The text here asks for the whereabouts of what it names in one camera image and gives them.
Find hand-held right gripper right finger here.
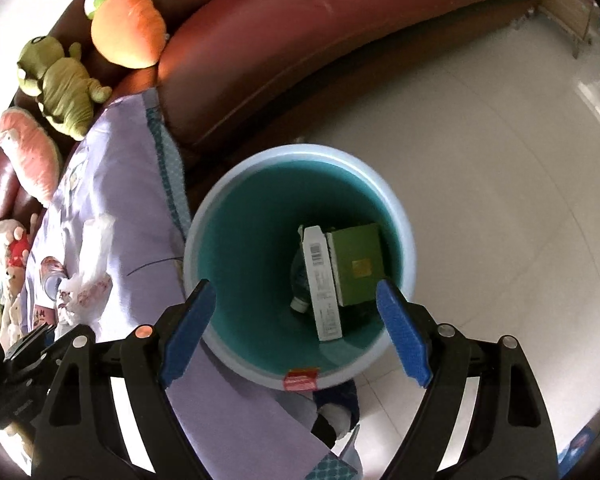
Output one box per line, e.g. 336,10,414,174
375,279,561,480

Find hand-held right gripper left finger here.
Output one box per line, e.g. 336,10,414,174
30,279,217,480

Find light blue trash bin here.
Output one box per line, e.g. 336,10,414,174
182,144,417,392

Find green carton box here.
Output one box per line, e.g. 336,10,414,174
326,223,388,307

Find dark blue cloth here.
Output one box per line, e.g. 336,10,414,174
312,377,361,448

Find white carton box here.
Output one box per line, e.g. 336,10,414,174
302,225,343,343

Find red and white can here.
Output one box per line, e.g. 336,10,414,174
39,256,70,307

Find dark plastic bottle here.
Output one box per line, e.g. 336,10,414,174
290,252,312,313

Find teddy bear with red shirt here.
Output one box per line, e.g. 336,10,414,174
2,225,33,321

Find purple floral blanket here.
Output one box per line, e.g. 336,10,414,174
22,87,363,480

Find blue patterned object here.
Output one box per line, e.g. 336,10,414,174
557,425,598,480

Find pink plush toy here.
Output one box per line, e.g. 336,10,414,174
0,107,63,206

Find green plush toy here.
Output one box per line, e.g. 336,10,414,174
16,36,113,141

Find dark red leather sofa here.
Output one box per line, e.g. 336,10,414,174
0,0,551,221

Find orange carrot bunny plush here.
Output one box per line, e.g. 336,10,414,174
83,0,168,69

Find wooden furniture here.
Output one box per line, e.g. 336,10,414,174
537,0,600,58

